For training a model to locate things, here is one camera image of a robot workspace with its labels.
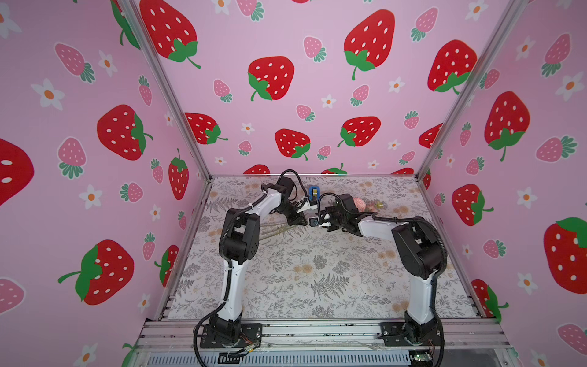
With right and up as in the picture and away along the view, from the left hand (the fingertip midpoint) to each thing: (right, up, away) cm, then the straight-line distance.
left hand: (306, 221), depth 99 cm
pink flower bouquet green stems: (+24, +7, -3) cm, 25 cm away
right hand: (+4, +4, -1) cm, 6 cm away
